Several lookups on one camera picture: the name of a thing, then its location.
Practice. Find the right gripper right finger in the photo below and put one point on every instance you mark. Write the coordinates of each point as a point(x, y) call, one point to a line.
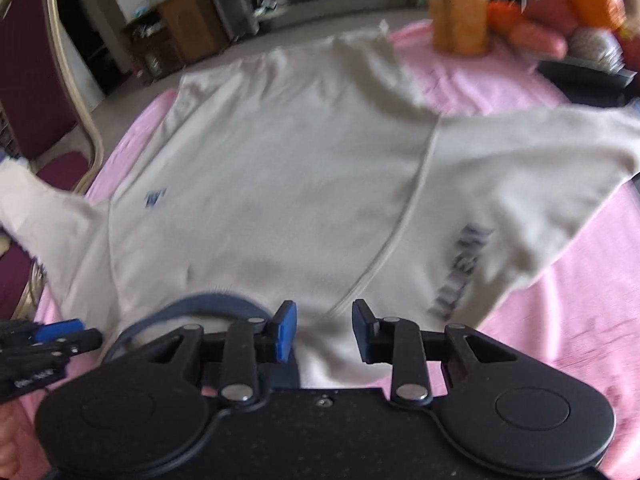
point(458, 349)

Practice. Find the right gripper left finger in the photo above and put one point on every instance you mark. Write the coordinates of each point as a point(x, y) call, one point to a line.
point(255, 354)

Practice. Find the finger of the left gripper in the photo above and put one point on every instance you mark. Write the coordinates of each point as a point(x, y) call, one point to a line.
point(54, 331)
point(37, 351)

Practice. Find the cream white sweatshirt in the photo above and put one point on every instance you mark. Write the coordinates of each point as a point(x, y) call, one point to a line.
point(317, 173)

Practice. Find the operator hand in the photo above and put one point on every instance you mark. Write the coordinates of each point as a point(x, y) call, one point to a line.
point(19, 459)

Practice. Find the pink table blanket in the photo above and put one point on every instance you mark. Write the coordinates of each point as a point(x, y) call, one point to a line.
point(581, 314)

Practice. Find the maroon gold-framed chair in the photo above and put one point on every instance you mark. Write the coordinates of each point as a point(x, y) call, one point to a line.
point(45, 123)

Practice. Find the black storage box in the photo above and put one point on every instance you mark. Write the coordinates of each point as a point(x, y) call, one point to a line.
point(584, 83)

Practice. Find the orange juice bottle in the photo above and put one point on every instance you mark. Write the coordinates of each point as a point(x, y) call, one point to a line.
point(459, 26)

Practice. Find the bowl of knitted fruit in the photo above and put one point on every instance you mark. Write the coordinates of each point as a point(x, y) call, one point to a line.
point(605, 32)

